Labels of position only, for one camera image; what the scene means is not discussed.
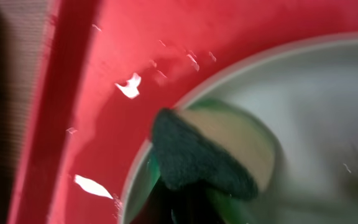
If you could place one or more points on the green yellow sponge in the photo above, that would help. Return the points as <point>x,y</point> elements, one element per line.
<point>224,148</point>

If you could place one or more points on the blue plate green smear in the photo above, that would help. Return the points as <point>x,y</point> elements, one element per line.
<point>306,93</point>

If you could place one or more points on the red plastic tray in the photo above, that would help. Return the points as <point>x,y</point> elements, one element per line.
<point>108,66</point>

